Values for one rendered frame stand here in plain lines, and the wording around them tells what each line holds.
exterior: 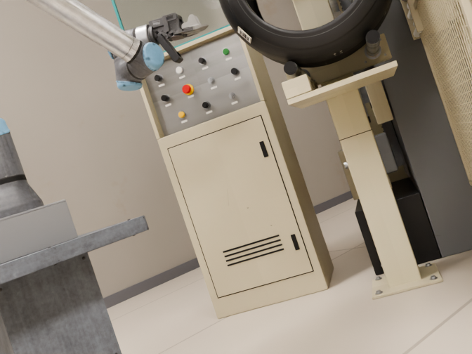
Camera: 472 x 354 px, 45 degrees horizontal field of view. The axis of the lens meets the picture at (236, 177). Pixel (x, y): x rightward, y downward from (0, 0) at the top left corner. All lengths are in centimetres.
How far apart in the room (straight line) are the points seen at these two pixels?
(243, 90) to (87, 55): 227
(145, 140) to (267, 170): 225
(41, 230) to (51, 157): 284
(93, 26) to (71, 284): 85
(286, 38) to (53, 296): 105
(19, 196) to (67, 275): 24
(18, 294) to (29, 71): 315
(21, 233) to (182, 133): 133
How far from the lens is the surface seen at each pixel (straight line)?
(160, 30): 214
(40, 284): 151
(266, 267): 266
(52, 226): 155
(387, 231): 231
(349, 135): 227
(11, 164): 159
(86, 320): 155
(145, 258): 453
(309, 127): 590
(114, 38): 197
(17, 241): 152
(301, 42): 190
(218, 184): 265
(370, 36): 192
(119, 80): 212
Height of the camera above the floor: 62
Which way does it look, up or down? level
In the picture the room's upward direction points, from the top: 19 degrees counter-clockwise
